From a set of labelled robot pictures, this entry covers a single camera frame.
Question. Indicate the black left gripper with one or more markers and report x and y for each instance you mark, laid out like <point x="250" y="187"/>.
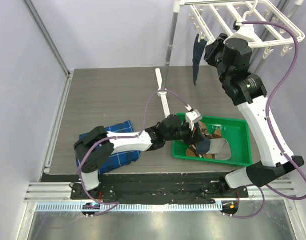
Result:
<point x="192" y="135"/>

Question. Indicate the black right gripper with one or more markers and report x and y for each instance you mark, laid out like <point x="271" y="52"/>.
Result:
<point x="210" y="51"/>

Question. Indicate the dark navy patterned sock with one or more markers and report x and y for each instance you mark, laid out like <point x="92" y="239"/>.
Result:
<point x="203" y="147"/>

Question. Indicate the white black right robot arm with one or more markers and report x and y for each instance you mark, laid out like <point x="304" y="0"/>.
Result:
<point x="249" y="95"/>

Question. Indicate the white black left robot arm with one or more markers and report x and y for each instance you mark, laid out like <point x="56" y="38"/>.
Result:
<point x="94" y="149"/>

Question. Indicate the white plastic clip hanger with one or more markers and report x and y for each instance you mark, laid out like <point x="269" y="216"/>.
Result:
<point x="269" y="23"/>

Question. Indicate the grey white drying rack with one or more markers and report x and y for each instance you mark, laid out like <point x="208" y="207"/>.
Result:
<point x="161" y="78"/>

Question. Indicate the green plastic tray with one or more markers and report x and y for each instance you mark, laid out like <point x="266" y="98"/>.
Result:
<point x="235" y="131"/>

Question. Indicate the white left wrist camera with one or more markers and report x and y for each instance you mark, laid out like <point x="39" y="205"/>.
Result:
<point x="192" y="117"/>

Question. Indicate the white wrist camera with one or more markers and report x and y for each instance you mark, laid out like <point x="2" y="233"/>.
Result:
<point x="192" y="117"/>
<point x="243" y="31"/>

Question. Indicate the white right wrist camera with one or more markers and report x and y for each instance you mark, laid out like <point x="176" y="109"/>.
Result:
<point x="243" y="31"/>

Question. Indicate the white slotted cable duct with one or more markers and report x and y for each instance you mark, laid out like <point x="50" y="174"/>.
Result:
<point x="88" y="207"/>

